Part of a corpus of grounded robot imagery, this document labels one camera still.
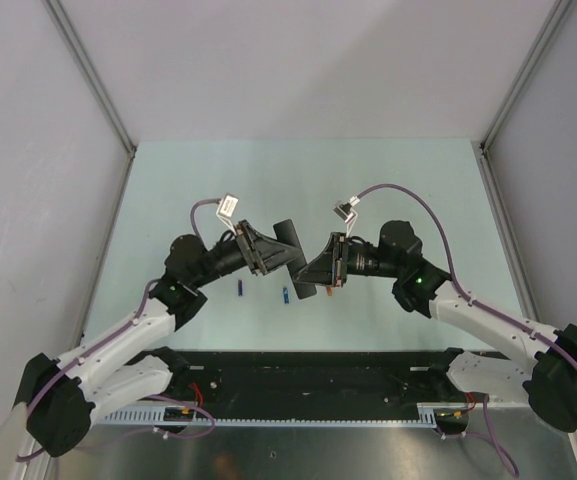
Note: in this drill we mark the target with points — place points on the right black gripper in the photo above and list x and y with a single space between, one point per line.
328 268

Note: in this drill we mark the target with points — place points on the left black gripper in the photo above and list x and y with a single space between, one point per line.
273 252

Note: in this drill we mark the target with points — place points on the black remote control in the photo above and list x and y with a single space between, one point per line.
286 234

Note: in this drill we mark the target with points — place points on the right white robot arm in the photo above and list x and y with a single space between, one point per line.
538 365

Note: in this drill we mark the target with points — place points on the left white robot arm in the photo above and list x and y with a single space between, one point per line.
65 396

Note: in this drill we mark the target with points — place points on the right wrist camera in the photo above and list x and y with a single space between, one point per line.
347 213

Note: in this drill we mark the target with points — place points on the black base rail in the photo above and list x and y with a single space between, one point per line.
309 385

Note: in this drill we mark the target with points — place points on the right aluminium frame post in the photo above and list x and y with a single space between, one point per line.
543 42

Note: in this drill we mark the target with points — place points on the aluminium frame post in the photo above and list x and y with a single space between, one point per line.
543 42
83 61

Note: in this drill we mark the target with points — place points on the left aluminium frame post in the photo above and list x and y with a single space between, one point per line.
83 61

